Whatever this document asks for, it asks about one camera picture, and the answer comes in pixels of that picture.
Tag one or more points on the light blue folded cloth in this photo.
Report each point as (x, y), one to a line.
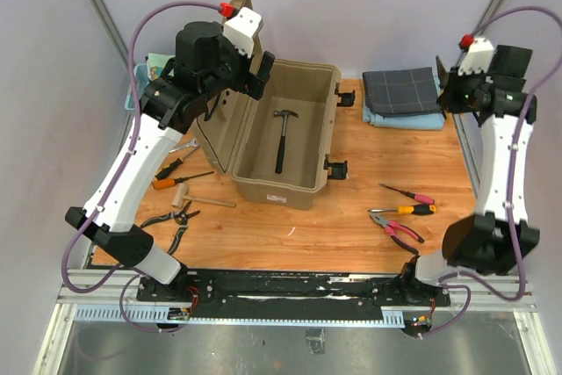
(429, 122)

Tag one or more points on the silver open-end wrench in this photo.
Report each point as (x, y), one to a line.
(189, 144)

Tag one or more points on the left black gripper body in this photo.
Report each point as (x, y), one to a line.
(234, 71)

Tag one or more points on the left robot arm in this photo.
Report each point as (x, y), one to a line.
(210, 57)

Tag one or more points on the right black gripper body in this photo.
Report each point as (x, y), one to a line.
(464, 89)

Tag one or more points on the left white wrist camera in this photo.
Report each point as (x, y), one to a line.
(241, 27)

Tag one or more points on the black yellow handled screwdriver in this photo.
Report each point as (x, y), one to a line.
(166, 171)

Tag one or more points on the red black thin screwdriver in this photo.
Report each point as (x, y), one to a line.
(420, 198)

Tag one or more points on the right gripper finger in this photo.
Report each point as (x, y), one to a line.
(442, 73)
(443, 102)

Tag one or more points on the green cartoon print cloth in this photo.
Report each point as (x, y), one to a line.
(155, 64)

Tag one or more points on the tan plastic tool box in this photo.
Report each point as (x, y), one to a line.
(241, 139)

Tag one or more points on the small claw hammer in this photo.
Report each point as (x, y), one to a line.
(285, 115)

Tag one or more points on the red handled pliers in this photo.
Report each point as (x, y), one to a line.
(393, 229)

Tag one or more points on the dark grey checked cloth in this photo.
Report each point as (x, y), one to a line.
(398, 93)

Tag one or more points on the blue slotted cable duct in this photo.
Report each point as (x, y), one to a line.
(165, 314)

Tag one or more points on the wooden handle tool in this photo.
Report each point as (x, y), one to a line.
(182, 195)

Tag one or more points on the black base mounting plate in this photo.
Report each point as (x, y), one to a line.
(289, 295)

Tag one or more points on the blue plastic basket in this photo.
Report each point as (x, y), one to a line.
(142, 81)

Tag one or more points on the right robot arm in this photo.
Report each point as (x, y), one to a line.
(496, 237)

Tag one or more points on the orange handled black screwdriver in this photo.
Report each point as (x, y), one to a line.
(171, 182)

